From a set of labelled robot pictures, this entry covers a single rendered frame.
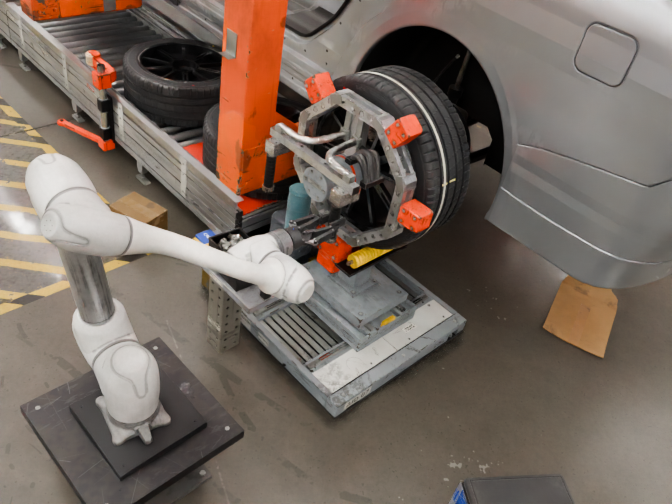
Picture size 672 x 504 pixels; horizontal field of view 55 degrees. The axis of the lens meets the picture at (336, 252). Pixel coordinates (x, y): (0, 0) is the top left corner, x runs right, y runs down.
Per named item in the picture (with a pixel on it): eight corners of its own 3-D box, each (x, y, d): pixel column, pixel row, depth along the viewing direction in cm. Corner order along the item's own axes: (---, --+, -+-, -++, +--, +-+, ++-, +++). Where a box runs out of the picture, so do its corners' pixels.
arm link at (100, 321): (97, 385, 200) (70, 336, 211) (146, 361, 207) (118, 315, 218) (33, 203, 144) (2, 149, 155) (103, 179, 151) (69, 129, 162)
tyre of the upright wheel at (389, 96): (426, 263, 263) (504, 141, 216) (387, 284, 249) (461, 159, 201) (326, 158, 286) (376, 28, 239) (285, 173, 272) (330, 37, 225)
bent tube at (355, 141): (389, 168, 215) (396, 141, 208) (348, 184, 203) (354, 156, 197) (353, 143, 224) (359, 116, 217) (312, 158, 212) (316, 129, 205)
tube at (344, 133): (349, 140, 225) (354, 113, 218) (307, 154, 213) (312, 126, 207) (316, 118, 233) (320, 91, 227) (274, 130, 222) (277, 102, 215)
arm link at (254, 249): (260, 254, 203) (287, 273, 195) (219, 272, 194) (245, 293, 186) (260, 225, 197) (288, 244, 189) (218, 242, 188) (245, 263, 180)
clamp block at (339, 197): (358, 200, 211) (361, 187, 208) (339, 209, 206) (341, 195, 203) (348, 192, 214) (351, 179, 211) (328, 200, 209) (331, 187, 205)
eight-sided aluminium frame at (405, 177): (393, 265, 239) (430, 138, 205) (381, 272, 236) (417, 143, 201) (299, 191, 266) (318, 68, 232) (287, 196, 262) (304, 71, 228)
